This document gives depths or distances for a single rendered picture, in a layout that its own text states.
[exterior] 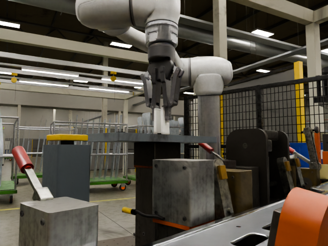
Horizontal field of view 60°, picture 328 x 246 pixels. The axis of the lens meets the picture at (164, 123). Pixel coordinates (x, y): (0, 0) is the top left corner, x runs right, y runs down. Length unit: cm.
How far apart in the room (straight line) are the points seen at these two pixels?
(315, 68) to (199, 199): 509
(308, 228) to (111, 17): 73
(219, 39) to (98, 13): 846
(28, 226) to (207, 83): 102
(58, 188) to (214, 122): 89
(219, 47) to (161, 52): 838
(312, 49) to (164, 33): 497
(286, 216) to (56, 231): 27
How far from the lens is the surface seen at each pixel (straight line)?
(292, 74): 327
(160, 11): 79
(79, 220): 38
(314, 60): 558
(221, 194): 62
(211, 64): 130
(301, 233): 18
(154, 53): 76
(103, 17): 83
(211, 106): 131
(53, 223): 37
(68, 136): 57
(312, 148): 127
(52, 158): 58
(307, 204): 18
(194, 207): 54
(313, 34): 572
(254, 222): 56
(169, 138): 70
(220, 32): 932
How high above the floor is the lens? 113
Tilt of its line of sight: 5 degrees up
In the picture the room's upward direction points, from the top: straight up
